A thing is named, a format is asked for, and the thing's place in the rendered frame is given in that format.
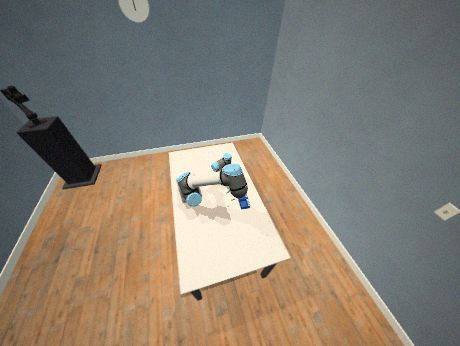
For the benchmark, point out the blue bin with white labels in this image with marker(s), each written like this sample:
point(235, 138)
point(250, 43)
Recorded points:
point(244, 202)

